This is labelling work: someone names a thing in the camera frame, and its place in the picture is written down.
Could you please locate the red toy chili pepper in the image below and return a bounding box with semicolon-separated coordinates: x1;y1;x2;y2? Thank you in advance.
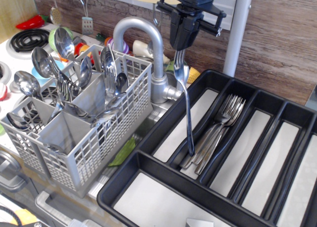
15;14;48;30

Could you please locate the stack of forks in tray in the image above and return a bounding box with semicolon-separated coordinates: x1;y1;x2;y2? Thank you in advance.
180;94;246;169

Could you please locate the green toy leaf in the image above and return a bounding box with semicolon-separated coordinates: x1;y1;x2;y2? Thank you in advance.
108;137;136;167

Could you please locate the black cutlery tray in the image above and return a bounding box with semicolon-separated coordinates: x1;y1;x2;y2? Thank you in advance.
97;70;317;227

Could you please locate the large spoon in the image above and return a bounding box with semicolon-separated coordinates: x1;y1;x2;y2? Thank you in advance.
54;27;80;64
14;70;42;100
31;47;61;80

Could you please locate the hanging toy strainer spoon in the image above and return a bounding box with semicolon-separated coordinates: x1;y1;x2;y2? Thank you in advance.
50;0;62;26

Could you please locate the spoon in middle compartment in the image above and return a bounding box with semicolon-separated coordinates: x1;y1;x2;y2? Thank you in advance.
77;56;92;90

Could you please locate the silver metal fork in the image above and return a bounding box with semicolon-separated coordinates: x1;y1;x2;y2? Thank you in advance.
174;50;195;157

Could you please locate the grey plastic cutlery basket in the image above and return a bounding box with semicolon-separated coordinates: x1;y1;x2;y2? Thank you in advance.
0;52;153;198

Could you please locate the large spoon top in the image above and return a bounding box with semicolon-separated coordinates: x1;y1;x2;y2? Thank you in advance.
54;27;80;64

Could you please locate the spoon right compartment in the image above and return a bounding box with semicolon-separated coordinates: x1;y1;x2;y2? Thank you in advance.
100;46;116;74

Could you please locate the green toy bowl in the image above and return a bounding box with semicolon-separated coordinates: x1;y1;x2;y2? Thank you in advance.
48;27;74;52

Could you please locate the silver kitchen faucet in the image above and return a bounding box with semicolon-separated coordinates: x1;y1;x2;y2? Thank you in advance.
113;16;183;104

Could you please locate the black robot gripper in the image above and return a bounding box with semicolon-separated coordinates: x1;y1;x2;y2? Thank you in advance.
157;0;226;50

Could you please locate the spoon front left corner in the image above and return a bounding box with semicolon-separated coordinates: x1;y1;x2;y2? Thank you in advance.
6;112;32;133

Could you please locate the black coil stove burner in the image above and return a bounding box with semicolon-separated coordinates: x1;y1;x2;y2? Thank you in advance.
10;29;50;53

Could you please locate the large spoon left upper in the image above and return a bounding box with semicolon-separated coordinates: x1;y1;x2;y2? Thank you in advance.
31;47;61;80

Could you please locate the yellow toy corn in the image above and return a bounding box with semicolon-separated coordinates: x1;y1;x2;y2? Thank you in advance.
187;67;201;84

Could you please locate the hanging toy spatula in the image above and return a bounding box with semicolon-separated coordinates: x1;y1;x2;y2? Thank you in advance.
79;0;94;36

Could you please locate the white metal pole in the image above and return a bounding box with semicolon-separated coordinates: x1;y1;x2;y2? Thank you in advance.
223;0;252;77

